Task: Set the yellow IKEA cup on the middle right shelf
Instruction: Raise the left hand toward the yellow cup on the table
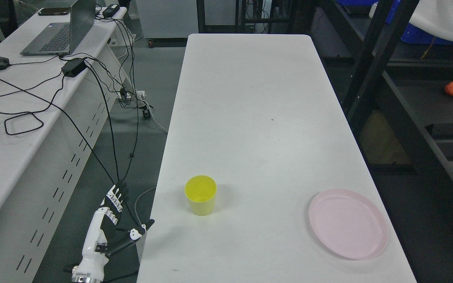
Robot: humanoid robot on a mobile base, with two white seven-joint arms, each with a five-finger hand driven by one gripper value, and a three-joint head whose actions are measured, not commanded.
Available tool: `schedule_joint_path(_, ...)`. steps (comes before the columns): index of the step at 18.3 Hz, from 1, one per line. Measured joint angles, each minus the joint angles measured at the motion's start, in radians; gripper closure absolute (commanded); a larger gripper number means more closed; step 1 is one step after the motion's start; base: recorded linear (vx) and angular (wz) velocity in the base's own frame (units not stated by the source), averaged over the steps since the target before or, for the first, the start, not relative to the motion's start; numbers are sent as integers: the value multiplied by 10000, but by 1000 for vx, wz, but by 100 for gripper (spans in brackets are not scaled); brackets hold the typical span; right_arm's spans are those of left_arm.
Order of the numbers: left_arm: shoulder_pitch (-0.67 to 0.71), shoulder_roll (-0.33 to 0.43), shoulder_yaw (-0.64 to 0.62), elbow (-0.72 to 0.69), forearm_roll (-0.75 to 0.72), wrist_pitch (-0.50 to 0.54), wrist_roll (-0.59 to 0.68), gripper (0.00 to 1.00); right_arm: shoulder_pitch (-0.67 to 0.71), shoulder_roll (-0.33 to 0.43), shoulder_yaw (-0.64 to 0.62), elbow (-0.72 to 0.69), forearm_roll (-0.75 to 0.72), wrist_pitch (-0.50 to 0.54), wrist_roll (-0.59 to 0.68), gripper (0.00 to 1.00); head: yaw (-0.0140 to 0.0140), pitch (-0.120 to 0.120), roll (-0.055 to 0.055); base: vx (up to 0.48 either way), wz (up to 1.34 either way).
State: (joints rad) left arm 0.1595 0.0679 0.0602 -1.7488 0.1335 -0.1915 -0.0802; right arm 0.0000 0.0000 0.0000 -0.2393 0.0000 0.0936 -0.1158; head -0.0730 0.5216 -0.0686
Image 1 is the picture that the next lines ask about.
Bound yellow plastic cup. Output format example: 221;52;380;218
184;175;217;216

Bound dark grey metal shelf rack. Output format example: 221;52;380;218
317;0;453;213

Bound pink plastic plate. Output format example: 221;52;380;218
308;189;389;260

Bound black power adapter brick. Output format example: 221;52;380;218
61;58;87;77

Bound blue plastic bin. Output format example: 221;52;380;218
337;0;453;45

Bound black charger block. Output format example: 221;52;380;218
102;4;120;18

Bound black smartphone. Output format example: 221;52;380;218
38;7;71;16

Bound white power strip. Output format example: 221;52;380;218
117;88;146;103

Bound black looped cable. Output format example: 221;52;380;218
0;71;66;136

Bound grey open laptop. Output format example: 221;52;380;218
20;0;96;56

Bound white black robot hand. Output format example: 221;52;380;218
71;181;155;283

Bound white long side desk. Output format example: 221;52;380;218
0;8;130;283

